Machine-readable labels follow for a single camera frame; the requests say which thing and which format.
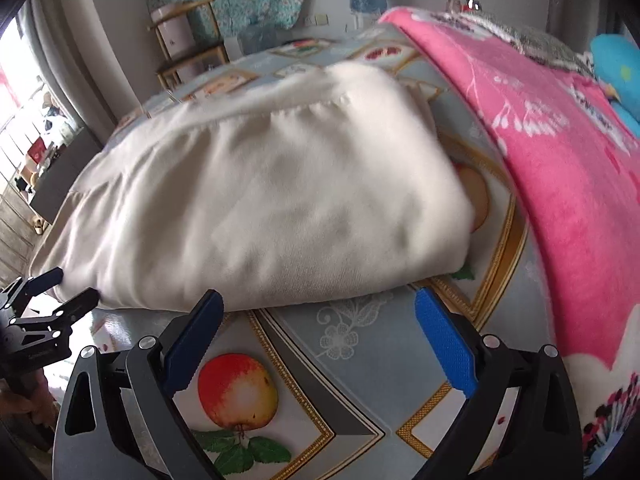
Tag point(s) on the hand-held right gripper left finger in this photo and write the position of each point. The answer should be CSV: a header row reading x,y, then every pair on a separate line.
x,y
195,340

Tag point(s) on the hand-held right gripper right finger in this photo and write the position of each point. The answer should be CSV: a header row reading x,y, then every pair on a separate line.
x,y
445,340

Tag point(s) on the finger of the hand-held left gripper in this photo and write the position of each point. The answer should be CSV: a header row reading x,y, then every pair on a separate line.
x,y
47,278
75,305

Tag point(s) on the cream zip jacket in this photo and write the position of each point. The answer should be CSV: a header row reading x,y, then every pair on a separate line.
x,y
275,185

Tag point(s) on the person's left hand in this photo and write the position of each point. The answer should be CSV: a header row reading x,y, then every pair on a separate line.
x,y
15,402

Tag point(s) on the fruit print tablecloth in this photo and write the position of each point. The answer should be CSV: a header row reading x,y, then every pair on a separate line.
x,y
350,360

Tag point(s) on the black cabinet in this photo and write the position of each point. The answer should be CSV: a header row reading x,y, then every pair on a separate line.
x,y
65,175

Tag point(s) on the pink printed blanket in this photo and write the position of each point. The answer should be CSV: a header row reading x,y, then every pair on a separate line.
x,y
550,160

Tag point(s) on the grey curtain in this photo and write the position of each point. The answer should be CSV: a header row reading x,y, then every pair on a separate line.
x,y
75,45

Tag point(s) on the wooden chair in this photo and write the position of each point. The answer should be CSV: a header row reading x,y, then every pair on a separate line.
x,y
192,57

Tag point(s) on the grey lace cloth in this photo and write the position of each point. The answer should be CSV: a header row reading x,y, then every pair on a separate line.
x,y
545,42

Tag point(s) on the blue plush toy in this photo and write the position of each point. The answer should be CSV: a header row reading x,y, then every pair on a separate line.
x,y
617,70

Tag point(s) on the small red object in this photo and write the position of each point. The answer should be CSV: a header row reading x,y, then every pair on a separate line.
x,y
472,6

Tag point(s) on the wall outlet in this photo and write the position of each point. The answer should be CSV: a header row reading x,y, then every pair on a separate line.
x,y
318,20

